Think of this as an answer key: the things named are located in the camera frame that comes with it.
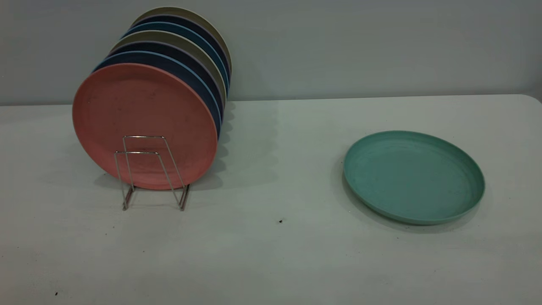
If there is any green plastic plate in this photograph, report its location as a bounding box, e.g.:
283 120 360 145
343 130 486 225

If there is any navy plate light blue rim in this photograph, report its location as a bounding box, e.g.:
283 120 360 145
93 51 223 141

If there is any pink plastic plate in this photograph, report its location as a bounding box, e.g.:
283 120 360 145
72 63 218 190

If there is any dark purple plate lavender rim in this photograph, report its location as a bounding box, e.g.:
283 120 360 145
108 41 225 114
135 14 232 80

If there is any beige plastic plate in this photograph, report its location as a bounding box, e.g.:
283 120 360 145
131 6 233 73
111 30 227 103

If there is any teal blue plastic plate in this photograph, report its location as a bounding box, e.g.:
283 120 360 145
123 21 230 96

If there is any metal wire plate rack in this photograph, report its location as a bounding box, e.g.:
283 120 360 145
113 135 191 211

